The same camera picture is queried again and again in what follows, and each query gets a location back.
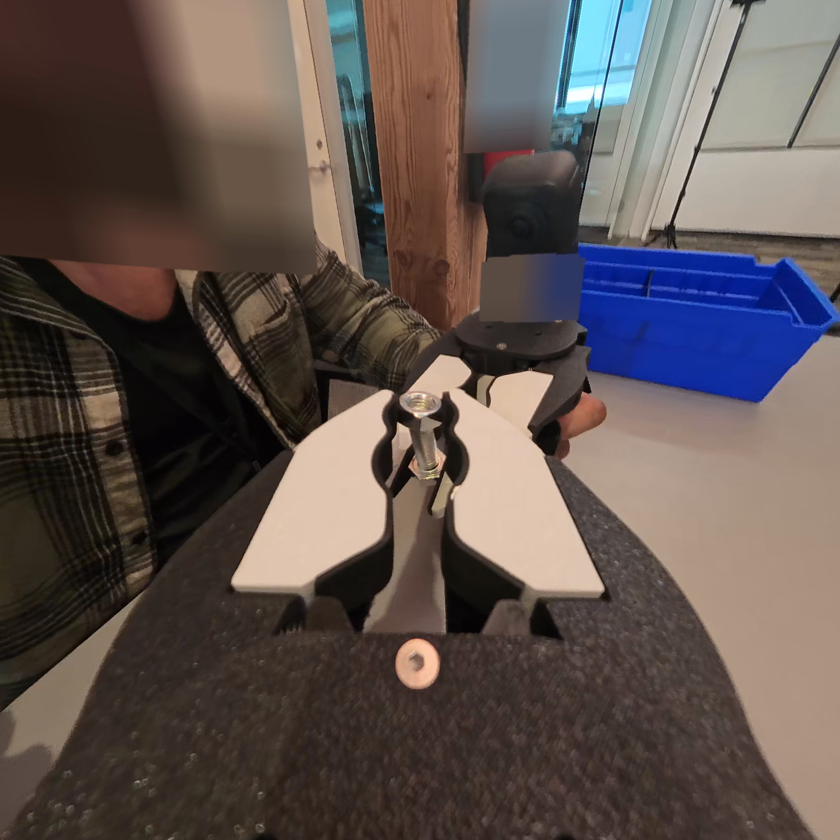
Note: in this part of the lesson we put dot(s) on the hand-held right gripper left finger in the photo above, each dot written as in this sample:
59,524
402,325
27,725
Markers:
315,505

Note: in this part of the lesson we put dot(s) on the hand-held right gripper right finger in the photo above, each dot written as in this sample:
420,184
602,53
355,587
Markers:
525,512

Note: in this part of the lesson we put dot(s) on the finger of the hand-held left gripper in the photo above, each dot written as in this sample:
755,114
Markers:
439,375
522,397

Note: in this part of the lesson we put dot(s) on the silver hex nut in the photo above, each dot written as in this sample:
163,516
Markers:
410,415

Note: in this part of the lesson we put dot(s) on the thick silver hex bolt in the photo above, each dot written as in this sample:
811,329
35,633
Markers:
425,453

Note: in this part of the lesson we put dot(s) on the person's left hand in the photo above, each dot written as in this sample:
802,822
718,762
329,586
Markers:
587,415

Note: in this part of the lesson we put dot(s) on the blue plastic divider bin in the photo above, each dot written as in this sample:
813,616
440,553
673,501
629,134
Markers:
689,341

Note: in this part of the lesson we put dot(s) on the person's black t-shirt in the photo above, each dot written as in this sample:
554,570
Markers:
170,394

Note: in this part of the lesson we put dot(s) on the black light stand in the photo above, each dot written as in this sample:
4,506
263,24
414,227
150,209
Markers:
670,231

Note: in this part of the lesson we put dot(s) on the person's plaid shirt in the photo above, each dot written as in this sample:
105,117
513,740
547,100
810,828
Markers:
65,394

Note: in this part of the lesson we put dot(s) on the person's neck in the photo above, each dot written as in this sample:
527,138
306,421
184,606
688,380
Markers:
124,292

